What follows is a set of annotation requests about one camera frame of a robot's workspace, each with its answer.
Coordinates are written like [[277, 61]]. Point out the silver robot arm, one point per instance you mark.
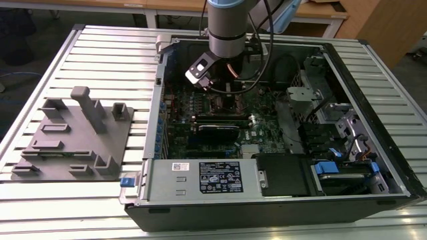
[[227, 25]]

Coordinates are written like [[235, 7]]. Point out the CPU socket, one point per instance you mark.
[[217, 112]]

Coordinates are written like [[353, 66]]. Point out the RAM stick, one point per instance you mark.
[[223, 117]]

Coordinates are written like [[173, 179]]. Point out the green motherboard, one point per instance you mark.
[[263, 120]]

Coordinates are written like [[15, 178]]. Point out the black graphics card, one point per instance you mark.
[[217, 135]]

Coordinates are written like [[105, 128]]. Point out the metal drive cage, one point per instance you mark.
[[302, 96]]

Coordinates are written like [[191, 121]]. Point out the grey case hinge block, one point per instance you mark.
[[163, 43]]

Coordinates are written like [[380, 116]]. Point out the silver chipset heatsink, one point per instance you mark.
[[250, 151]]

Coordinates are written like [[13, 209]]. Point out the silver power supply unit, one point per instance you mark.
[[167, 182]]

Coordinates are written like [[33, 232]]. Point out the hard disk in blue carrier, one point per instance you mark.
[[325, 167]]

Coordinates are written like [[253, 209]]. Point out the grey parts rack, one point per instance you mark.
[[83, 140]]

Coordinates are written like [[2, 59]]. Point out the blue case latch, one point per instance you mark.
[[126, 182]]

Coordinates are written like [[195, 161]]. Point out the wooden cabinet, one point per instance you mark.
[[384, 25]]

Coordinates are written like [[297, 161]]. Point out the black open PC case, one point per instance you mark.
[[234, 215]]

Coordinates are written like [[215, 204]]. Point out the blue plastic tab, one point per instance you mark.
[[374, 167]]

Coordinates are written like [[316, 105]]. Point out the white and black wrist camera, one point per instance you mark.
[[201, 68]]

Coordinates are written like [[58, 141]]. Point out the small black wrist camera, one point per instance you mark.
[[255, 58]]

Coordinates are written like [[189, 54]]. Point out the black plastic bracket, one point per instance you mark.
[[317, 136]]

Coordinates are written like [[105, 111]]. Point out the wooden desk white frame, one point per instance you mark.
[[101, 2], [328, 13]]

